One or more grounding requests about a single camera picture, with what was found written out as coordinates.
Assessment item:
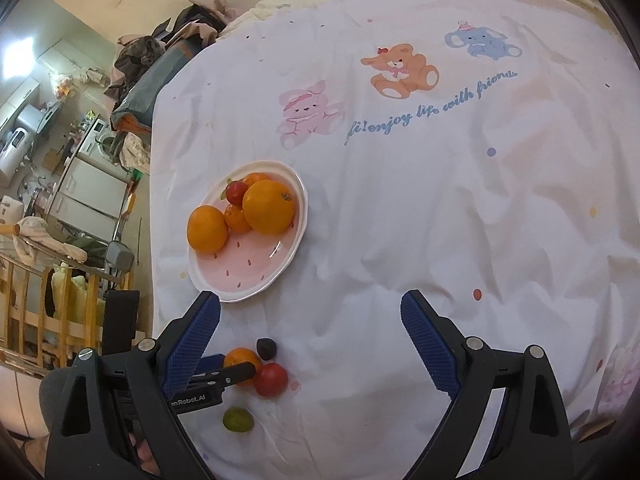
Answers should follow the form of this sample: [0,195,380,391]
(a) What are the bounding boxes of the white cartoon bed sheet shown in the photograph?
[151,0,639,479]

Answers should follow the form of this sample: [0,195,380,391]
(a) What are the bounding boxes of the white kitchen cabinets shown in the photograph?
[47,157,128,242]

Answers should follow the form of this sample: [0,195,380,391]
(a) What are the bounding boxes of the pink strawberry plate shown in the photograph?
[188,160,308,304]

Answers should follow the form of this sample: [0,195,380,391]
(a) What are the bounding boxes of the large dark orange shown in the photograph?
[242,180,296,235]

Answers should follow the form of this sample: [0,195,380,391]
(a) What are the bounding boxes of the red cherry tomato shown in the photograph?
[253,363,288,398]
[224,180,248,207]

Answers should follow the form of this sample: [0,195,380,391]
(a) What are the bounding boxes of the large yellow-orange orange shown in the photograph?
[186,205,229,254]

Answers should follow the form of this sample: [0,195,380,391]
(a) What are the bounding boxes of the white washing machine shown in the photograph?
[77,116,117,166]

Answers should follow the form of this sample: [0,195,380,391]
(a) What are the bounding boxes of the small orange mandarin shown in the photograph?
[224,204,252,234]

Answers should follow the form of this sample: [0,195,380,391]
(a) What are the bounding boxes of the pile of clothes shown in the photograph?
[102,0,241,137]

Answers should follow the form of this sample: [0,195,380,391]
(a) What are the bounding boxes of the person's left hand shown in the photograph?
[128,434,160,476]

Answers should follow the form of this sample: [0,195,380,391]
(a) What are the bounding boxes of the wooden chair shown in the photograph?
[1,224,142,376]

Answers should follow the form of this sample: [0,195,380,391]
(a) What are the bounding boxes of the small orange tangerine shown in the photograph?
[242,172,271,188]
[224,347,262,374]

